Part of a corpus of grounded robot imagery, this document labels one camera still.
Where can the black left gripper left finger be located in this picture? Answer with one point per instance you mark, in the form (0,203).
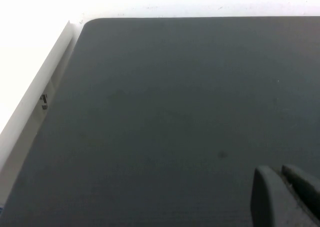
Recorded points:
(268,199)

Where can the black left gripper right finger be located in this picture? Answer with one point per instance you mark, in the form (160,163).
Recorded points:
(306,187)

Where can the black table mat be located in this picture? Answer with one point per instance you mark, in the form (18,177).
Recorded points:
(175,112)

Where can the white side board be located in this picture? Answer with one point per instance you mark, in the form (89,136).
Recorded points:
(30,97)

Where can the small black bracket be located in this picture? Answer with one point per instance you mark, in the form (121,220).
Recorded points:
(44,102)

